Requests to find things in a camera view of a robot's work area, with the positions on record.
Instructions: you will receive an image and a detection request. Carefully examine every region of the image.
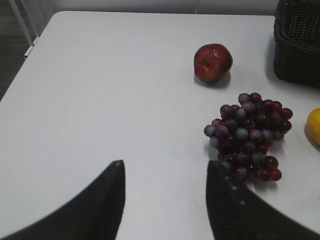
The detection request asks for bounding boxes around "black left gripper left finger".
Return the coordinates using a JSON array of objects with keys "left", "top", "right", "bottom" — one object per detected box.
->
[{"left": 5, "top": 160, "right": 125, "bottom": 240}]

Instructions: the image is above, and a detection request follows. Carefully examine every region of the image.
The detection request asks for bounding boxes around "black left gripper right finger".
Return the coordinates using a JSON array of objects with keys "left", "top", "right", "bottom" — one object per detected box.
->
[{"left": 205, "top": 160, "right": 320, "bottom": 240}]

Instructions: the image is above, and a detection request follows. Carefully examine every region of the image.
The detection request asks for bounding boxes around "purple grape bunch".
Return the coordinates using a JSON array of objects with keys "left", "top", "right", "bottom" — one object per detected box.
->
[{"left": 203, "top": 92, "right": 293, "bottom": 182}]

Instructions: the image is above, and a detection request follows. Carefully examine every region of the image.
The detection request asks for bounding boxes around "black woven basket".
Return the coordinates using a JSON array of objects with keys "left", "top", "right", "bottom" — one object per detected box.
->
[{"left": 273, "top": 0, "right": 320, "bottom": 89}]

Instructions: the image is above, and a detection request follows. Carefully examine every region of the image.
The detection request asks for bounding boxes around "orange yellow mango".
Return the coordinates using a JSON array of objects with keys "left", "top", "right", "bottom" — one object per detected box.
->
[{"left": 306, "top": 108, "right": 320, "bottom": 146}]

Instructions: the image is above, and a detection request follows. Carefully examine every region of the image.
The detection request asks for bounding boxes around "dark red apple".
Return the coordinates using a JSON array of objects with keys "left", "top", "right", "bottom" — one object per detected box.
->
[{"left": 193, "top": 43, "right": 233, "bottom": 84}]

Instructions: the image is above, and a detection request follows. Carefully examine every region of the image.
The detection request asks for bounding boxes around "white metal frame leg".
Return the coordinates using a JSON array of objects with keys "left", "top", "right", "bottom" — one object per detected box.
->
[{"left": 8, "top": 0, "right": 51, "bottom": 59}]

